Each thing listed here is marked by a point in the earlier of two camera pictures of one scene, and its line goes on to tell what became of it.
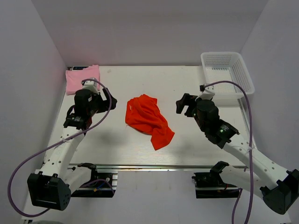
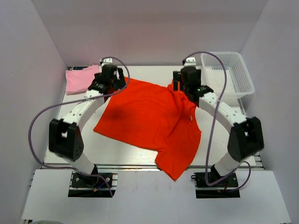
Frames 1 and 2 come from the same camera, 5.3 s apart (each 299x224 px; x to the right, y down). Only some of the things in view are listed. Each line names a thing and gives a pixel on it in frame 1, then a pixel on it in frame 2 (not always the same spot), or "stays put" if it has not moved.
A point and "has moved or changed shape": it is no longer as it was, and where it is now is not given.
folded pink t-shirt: (74, 78) stays put
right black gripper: (186, 98) to (177, 76)
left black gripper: (105, 104) to (120, 83)
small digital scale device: (78, 68) stays put
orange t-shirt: (144, 115) has moved or changed shape
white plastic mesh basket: (229, 66) stays put
